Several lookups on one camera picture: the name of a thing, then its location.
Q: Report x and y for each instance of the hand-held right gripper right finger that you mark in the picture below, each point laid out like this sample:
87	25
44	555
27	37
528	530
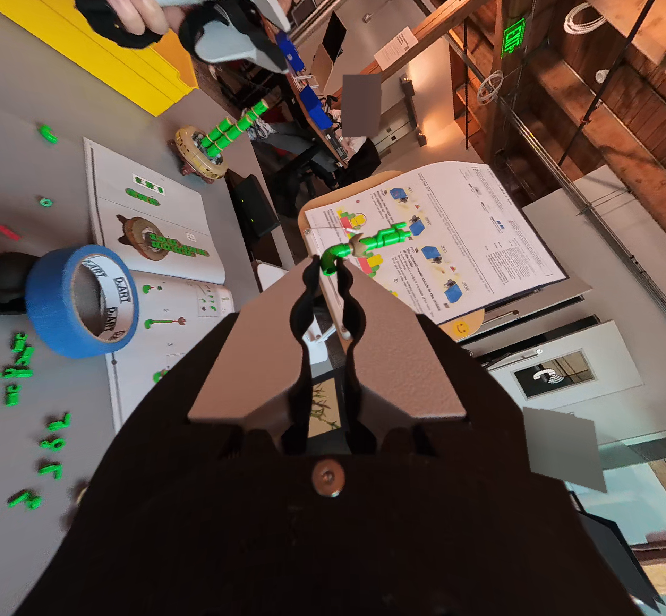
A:
400	361

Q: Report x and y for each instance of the lego instruction booklet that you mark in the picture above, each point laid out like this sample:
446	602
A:
156	210

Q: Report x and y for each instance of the green lego bamboo stem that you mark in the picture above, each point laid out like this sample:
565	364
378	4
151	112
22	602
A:
382	238

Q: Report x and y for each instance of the printed instruction sheet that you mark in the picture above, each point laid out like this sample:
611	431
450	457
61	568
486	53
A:
468	231

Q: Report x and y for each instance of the red lego piece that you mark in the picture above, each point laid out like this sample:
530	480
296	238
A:
8	232

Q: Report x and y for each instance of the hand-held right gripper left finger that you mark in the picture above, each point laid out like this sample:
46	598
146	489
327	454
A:
260	361

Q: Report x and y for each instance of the white door with window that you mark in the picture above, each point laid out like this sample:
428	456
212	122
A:
598	345

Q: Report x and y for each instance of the lego bamboo pot model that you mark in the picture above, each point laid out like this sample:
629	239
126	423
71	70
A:
200	150

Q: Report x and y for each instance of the green exit sign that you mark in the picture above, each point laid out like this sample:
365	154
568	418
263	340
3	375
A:
513	37

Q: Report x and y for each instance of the black box with green lights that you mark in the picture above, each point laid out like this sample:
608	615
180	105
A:
255	205

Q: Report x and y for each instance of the scattered green lego pieces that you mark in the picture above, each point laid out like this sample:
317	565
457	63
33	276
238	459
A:
18	366

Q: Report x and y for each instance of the yellow plastic bin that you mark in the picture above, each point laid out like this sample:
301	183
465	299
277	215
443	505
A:
104	49

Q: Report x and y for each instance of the green curved lego piece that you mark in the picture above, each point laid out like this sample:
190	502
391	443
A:
48	133

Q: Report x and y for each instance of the blue masking tape roll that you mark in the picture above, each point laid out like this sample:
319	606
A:
47	304

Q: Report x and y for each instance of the blue storage bin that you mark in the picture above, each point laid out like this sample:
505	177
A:
291	51
316	106

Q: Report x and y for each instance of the white paper sign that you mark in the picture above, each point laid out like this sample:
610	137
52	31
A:
398	47

